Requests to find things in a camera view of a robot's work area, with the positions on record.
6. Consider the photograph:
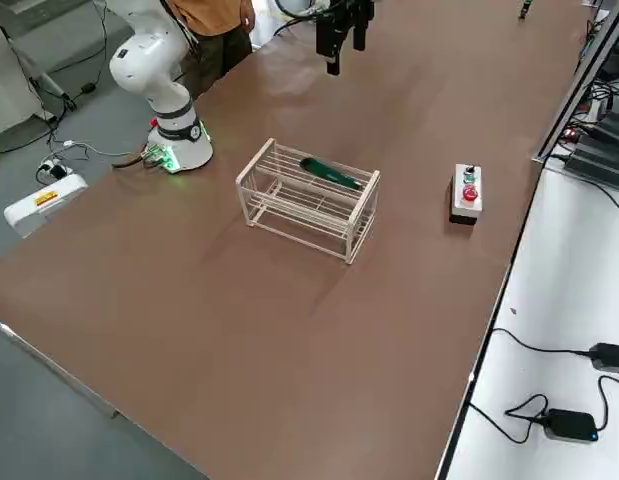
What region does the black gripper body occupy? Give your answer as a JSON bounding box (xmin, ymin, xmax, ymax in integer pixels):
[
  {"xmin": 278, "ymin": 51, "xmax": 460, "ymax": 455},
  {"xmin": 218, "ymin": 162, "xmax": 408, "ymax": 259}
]
[{"xmin": 316, "ymin": 0, "xmax": 376, "ymax": 17}]

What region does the green utility knife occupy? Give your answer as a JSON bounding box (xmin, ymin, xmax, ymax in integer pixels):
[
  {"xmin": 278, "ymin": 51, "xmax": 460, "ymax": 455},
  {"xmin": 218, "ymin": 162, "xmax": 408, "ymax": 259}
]
[{"xmin": 299, "ymin": 157, "xmax": 364, "ymax": 190}]

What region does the person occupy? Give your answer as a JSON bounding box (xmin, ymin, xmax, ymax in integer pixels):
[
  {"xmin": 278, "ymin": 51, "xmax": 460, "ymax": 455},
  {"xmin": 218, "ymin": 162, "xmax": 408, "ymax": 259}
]
[{"xmin": 166, "ymin": 0, "xmax": 258, "ymax": 101}]

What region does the white button control box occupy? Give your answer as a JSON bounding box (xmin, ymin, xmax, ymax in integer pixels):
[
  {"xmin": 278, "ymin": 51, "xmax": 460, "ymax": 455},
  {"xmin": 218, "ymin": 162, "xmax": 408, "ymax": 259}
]
[{"xmin": 447, "ymin": 163, "xmax": 485, "ymax": 225}]

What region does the black finned power supply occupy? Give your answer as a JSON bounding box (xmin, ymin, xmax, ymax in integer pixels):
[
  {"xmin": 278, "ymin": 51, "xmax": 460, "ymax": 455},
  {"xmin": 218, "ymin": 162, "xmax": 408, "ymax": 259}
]
[
  {"xmin": 588, "ymin": 112, "xmax": 619, "ymax": 146},
  {"xmin": 563, "ymin": 137, "xmax": 619, "ymax": 191}
]

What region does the white box with yellow label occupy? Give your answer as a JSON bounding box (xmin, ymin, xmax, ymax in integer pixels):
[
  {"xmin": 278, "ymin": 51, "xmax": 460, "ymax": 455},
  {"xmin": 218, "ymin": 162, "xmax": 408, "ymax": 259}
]
[{"xmin": 2, "ymin": 172, "xmax": 89, "ymax": 239}]

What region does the black power adapter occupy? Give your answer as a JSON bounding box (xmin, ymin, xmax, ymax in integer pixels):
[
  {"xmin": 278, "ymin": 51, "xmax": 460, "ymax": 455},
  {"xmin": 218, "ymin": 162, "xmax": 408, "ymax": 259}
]
[
  {"xmin": 543, "ymin": 408, "xmax": 600, "ymax": 444},
  {"xmin": 588, "ymin": 342, "xmax": 619, "ymax": 375}
]

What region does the white wire rack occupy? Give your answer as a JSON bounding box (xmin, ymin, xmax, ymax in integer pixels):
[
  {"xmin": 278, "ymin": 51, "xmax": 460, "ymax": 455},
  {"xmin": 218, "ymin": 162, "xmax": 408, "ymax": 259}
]
[{"xmin": 234, "ymin": 137, "xmax": 381, "ymax": 265}]

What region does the aluminium frame post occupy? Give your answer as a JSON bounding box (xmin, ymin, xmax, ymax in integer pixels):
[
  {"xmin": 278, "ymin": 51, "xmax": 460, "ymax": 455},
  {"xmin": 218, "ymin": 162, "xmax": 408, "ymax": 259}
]
[{"xmin": 532, "ymin": 0, "xmax": 619, "ymax": 164}]

